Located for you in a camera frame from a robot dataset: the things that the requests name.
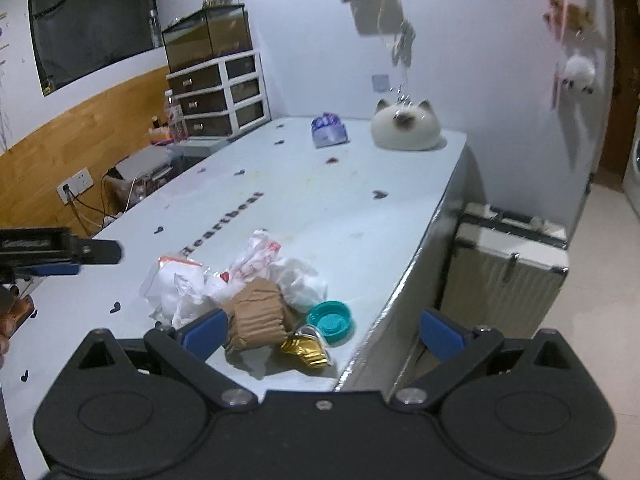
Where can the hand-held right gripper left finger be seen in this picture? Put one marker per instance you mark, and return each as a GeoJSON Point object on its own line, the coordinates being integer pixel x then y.
{"type": "Point", "coordinates": [206, 334]}

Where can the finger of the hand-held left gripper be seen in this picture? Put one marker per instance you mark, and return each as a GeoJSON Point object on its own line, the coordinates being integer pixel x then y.
{"type": "Point", "coordinates": [47, 270]}
{"type": "Point", "coordinates": [97, 251]}

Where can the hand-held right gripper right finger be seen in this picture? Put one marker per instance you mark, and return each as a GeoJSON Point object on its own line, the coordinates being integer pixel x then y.
{"type": "Point", "coordinates": [441, 334]}

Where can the brown paper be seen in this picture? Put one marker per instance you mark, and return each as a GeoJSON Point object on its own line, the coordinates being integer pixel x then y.
{"type": "Point", "coordinates": [260, 315]}

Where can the clear plastic bag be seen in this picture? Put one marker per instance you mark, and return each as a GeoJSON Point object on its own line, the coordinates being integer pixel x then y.
{"type": "Point", "coordinates": [170, 285]}

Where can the teal plastic lid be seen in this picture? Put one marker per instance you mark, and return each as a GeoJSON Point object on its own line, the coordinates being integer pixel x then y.
{"type": "Point", "coordinates": [330, 322]}

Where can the person's left hand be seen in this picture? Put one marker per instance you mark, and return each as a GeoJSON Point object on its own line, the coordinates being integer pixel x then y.
{"type": "Point", "coordinates": [20, 312]}

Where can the cream hard-shell suitcase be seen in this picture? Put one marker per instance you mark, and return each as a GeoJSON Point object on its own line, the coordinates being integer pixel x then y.
{"type": "Point", "coordinates": [500, 280]}

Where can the grey box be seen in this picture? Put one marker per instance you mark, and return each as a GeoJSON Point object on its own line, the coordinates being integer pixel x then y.
{"type": "Point", "coordinates": [142, 165]}

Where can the gold foil wrapper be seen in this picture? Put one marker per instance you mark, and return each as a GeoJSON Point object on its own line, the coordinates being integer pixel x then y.
{"type": "Point", "coordinates": [305, 352]}

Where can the upright red label water bottle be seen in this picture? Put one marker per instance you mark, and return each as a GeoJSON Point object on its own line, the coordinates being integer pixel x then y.
{"type": "Point", "coordinates": [176, 120]}

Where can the white drawer unit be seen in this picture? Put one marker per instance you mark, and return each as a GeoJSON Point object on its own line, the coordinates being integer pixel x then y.
{"type": "Point", "coordinates": [210, 95]}

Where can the cat-shaped ceramic ornament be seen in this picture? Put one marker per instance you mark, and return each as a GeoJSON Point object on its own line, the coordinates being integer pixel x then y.
{"type": "Point", "coordinates": [405, 127]}

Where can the dark window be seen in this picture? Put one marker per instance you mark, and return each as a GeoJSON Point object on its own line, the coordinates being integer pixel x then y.
{"type": "Point", "coordinates": [90, 25]}

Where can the purple tissue pack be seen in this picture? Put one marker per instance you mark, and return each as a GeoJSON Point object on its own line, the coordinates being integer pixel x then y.
{"type": "Point", "coordinates": [329, 130]}

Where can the glass fish tank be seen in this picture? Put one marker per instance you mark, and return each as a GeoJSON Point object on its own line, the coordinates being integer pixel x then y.
{"type": "Point", "coordinates": [205, 40]}

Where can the white plush toy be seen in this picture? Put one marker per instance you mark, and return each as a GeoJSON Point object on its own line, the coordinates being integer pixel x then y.
{"type": "Point", "coordinates": [577, 70]}

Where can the brown wooden door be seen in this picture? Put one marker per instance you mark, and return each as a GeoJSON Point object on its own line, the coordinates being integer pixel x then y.
{"type": "Point", "coordinates": [625, 60]}

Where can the wooden hook rack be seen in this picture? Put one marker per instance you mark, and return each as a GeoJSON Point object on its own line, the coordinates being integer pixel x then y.
{"type": "Point", "coordinates": [575, 15]}

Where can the white wall socket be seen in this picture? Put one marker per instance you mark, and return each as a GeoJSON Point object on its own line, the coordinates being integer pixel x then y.
{"type": "Point", "coordinates": [75, 185]}

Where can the square wall hook plate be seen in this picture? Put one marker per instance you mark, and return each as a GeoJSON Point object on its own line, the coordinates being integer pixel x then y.
{"type": "Point", "coordinates": [381, 82]}

